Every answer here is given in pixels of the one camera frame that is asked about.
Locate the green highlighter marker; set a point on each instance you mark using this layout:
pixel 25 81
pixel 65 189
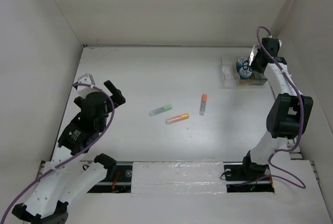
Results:
pixel 160 110

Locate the blue tape roll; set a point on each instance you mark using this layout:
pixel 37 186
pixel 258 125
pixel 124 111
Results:
pixel 245 74
pixel 240 61

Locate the orange yellow highlighter marker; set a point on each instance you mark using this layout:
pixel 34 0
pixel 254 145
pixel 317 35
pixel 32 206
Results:
pixel 176 119

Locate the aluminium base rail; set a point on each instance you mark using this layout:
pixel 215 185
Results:
pixel 165 178

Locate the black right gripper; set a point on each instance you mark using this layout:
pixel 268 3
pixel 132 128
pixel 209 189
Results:
pixel 254 65

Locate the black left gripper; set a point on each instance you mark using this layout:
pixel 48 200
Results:
pixel 118 99

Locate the aluminium side rail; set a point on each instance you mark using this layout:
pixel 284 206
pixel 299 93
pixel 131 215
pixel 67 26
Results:
pixel 283 71

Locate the orange capped glue stick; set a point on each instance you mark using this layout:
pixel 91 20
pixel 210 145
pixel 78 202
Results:
pixel 203 104

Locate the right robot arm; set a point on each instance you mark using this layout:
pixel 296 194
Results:
pixel 288 117

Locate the black handled scissors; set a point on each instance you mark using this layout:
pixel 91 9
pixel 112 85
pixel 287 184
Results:
pixel 247 63

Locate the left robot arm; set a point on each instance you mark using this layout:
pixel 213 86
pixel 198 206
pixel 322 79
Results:
pixel 48 198

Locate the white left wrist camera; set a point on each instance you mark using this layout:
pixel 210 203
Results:
pixel 85 84

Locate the three compartment desk organizer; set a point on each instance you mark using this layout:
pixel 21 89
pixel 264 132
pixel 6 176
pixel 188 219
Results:
pixel 230 75

